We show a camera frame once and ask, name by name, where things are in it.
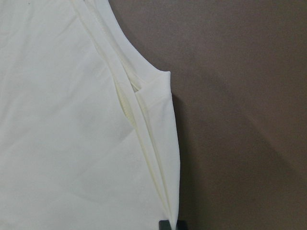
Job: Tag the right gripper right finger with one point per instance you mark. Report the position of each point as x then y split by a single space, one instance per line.
182 222

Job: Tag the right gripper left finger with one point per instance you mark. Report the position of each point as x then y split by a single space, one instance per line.
164 224

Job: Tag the cream long-sleeve cat shirt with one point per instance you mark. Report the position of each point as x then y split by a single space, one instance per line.
88 137

